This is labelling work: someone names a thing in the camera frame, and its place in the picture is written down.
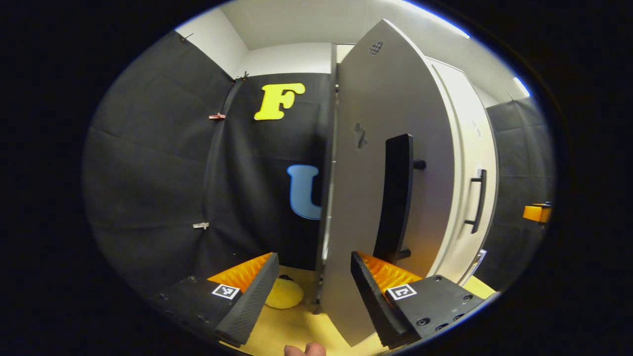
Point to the pink cloth clip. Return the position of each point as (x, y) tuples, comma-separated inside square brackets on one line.
[(216, 116)]

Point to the grey and white cabinet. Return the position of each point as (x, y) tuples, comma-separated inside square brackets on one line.
[(330, 123)]

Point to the yellow round object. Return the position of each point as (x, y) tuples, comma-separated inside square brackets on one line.
[(284, 295)]

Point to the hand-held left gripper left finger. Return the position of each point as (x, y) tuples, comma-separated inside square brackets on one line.
[(249, 306)]

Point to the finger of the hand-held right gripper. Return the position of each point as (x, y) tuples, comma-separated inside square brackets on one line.
[(536, 213)]

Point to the white cabinet door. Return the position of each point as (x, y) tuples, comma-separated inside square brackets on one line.
[(356, 207), (460, 148)]

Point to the black backdrop cloth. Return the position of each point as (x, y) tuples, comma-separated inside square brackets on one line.
[(514, 163), (148, 173)]

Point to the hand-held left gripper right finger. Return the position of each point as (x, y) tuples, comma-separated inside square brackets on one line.
[(376, 306)]

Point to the small ceiling light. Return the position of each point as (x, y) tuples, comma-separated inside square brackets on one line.
[(521, 86)]

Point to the white cloth clip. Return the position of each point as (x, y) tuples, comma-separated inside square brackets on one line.
[(201, 225)]

